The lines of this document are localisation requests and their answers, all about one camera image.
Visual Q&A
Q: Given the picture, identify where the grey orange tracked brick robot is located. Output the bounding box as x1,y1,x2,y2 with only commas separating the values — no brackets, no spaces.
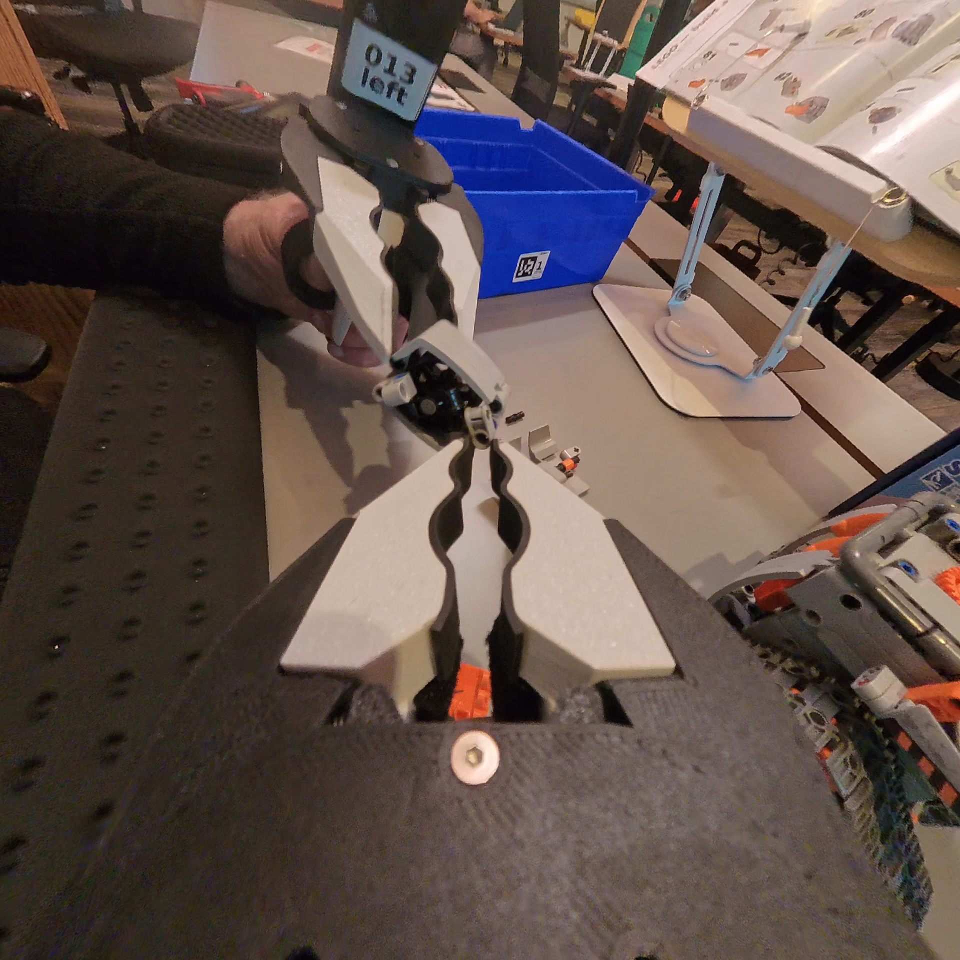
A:
708,491,960,925

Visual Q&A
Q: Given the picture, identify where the black padded case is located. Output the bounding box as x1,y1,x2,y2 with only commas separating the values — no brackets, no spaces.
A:
142,103,290,179

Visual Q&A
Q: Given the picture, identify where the small grey brick hinge assembly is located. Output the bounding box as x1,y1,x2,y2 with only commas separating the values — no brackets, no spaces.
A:
372,321,513,453

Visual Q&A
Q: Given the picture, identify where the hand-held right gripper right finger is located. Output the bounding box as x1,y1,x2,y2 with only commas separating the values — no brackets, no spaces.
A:
487,438,680,723

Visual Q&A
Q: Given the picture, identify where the wooden pillar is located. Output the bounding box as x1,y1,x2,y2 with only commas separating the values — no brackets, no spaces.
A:
0,0,69,130

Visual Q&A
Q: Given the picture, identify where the person's left hand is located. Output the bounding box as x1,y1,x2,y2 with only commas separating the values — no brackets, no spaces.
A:
222,191,389,370

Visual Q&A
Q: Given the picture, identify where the green container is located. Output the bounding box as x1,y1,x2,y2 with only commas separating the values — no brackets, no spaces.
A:
626,0,666,76

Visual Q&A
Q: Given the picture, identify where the red handled tool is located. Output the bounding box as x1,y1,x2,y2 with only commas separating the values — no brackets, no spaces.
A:
176,75,265,108

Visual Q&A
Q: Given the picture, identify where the blue bin with tag label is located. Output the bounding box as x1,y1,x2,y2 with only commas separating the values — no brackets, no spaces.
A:
414,107,655,300

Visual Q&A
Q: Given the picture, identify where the grey orange brick wheel assembly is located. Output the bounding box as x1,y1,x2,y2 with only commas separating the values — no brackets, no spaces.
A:
525,423,594,498

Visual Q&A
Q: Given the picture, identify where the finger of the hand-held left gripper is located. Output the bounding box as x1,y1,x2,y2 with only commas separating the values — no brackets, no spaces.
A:
416,202,483,342
311,156,400,363

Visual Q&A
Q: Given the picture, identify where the black office chair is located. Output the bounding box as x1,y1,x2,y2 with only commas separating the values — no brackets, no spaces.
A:
15,0,200,138

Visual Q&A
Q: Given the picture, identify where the orange curved brick piece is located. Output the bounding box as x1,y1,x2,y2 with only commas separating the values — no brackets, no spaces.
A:
450,663,493,721

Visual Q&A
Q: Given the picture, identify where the dark blue toy box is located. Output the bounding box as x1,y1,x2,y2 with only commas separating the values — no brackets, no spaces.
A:
847,435,960,520

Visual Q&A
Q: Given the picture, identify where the white paper sheet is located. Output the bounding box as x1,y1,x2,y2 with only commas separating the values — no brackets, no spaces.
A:
271,33,337,61
431,71,479,114

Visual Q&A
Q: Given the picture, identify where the brick building instruction booklet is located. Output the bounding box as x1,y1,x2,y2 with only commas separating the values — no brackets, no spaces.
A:
667,0,960,243

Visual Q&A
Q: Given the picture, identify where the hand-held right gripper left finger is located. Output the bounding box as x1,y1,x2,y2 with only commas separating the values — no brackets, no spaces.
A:
279,438,471,720

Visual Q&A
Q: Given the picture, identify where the black metal pole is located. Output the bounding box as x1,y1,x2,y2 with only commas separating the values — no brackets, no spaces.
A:
603,0,693,174

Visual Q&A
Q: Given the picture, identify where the black dimpled cushion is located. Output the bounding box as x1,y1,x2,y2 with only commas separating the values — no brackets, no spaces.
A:
0,288,361,960

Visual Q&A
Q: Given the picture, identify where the white document stand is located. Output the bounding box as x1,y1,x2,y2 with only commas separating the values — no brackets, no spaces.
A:
592,93,960,420

